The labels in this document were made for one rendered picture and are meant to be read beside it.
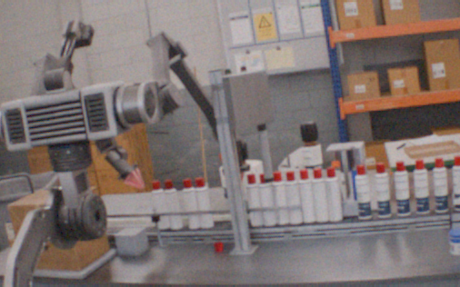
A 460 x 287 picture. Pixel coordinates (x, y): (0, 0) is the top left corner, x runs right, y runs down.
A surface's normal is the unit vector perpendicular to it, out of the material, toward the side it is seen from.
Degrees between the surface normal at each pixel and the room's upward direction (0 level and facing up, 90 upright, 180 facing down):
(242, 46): 90
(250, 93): 90
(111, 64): 90
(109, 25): 90
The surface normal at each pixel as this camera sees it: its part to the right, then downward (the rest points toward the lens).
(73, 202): -0.20, 0.18
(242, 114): 0.58, 0.04
